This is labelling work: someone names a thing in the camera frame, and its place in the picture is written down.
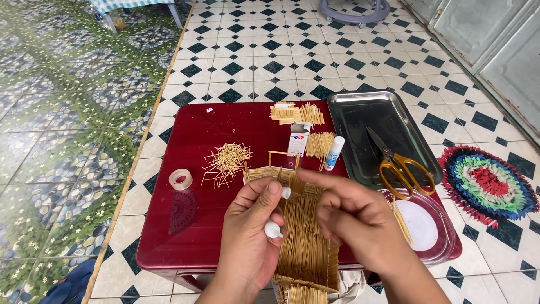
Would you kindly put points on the row of aligned toothpicks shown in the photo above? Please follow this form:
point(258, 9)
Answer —
point(319, 145)

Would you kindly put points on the white glue bottle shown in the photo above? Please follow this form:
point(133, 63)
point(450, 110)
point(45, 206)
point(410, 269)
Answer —
point(273, 230)

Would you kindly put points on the transparent protractor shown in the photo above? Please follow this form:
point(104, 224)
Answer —
point(182, 211)

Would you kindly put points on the white glue stick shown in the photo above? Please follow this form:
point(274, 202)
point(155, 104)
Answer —
point(334, 153)

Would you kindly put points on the clear tape roll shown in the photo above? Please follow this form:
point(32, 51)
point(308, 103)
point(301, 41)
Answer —
point(180, 179)

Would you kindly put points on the toothpicks on plate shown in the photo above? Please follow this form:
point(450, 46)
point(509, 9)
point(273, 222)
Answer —
point(403, 221)

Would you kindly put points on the grey metal door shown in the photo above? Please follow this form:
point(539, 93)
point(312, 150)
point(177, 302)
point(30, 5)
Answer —
point(489, 46)

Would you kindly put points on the colourful round rag mat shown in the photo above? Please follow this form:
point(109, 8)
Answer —
point(485, 183)

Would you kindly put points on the bundles of toothpicks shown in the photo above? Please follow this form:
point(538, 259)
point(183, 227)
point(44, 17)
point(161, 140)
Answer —
point(295, 113)

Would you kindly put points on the white cloth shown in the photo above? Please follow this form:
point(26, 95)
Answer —
point(352, 287)

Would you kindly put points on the white toothpick box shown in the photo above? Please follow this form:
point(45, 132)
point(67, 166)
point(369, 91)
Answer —
point(298, 139)

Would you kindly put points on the purple baby walker base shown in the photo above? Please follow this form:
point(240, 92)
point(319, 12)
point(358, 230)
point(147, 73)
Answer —
point(354, 12)

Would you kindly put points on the person's right hand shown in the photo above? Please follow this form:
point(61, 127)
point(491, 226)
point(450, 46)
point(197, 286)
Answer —
point(367, 223)

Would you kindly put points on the red plastic table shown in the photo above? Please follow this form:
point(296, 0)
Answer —
point(202, 228)

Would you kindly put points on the toothpick house model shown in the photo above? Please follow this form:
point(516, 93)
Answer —
point(306, 249)

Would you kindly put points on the pile of loose toothpicks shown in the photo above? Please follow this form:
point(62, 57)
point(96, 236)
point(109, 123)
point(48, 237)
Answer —
point(227, 162)

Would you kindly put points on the metal tray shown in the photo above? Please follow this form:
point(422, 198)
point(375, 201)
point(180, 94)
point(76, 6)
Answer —
point(371, 126)

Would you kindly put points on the clear plastic plate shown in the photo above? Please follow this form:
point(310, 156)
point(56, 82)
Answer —
point(422, 226)

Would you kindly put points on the person's left hand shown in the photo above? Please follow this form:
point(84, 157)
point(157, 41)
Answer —
point(247, 249)

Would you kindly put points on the blue slipper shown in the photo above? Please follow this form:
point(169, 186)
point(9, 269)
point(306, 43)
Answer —
point(69, 287)

